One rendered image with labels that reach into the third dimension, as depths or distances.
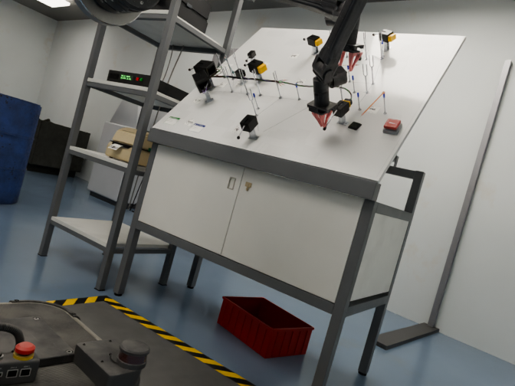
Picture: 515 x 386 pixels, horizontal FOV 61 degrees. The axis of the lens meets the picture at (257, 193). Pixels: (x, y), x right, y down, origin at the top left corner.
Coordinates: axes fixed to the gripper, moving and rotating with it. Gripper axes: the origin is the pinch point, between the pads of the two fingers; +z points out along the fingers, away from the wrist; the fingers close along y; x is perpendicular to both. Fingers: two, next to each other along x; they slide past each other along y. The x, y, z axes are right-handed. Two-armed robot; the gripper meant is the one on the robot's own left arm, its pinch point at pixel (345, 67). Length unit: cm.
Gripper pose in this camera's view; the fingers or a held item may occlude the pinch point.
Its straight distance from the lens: 178.5
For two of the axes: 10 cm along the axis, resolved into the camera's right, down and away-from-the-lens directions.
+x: -7.2, 2.7, -6.4
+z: -0.6, 8.9, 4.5
